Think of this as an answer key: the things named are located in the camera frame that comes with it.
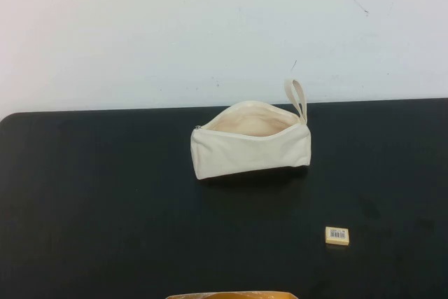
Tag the cream canvas pencil case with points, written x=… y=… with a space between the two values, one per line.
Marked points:
x=245 y=155

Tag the yellow eraser with barcode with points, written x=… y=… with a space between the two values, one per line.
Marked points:
x=336 y=235

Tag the black table mat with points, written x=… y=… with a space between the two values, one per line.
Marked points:
x=105 y=208

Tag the yellow-brown object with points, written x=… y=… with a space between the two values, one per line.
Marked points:
x=231 y=295

